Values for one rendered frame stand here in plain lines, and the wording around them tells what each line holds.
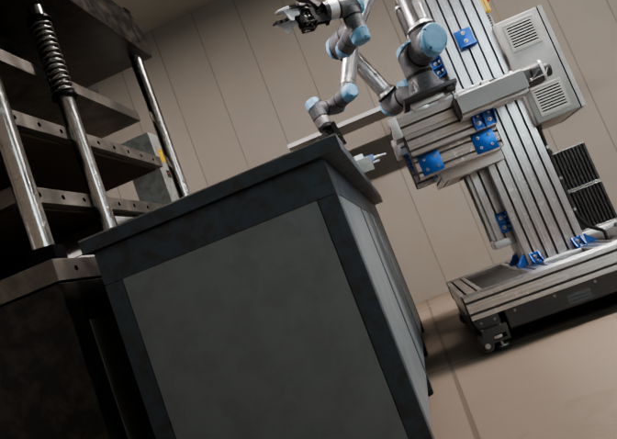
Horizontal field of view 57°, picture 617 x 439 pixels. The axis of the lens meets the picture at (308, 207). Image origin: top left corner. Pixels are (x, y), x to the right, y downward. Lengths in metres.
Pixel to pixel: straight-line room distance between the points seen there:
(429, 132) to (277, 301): 1.24
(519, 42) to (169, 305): 1.84
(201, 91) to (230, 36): 0.55
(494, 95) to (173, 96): 3.54
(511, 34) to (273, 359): 1.79
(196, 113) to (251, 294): 3.91
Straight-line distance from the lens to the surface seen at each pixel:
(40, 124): 2.01
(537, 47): 2.65
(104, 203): 2.03
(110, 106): 2.62
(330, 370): 1.36
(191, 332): 1.43
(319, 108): 2.70
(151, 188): 2.90
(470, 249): 4.75
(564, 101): 2.61
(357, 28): 2.26
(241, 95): 5.09
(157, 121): 2.81
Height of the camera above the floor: 0.51
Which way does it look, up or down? 7 degrees up
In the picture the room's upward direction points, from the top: 21 degrees counter-clockwise
